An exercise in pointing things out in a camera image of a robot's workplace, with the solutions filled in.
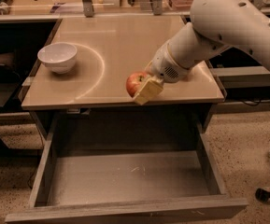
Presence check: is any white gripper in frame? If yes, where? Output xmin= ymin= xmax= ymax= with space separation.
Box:
xmin=133 ymin=42 xmax=189 ymax=105

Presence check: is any red apple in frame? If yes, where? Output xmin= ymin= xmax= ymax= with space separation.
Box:
xmin=126 ymin=72 xmax=147 ymax=97

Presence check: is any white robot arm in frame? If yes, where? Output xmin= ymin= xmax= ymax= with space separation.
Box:
xmin=126 ymin=0 xmax=270 ymax=105

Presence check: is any open grey top drawer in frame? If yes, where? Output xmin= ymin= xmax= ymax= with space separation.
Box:
xmin=6 ymin=110 xmax=248 ymax=224

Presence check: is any grey cabinet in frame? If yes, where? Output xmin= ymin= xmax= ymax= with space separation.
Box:
xmin=21 ymin=16 xmax=224 ymax=143

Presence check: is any white bowl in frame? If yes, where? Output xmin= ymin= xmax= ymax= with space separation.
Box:
xmin=37 ymin=42 xmax=78 ymax=74

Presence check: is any black chair caster lower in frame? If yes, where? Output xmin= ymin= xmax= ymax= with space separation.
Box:
xmin=255 ymin=189 xmax=270 ymax=203

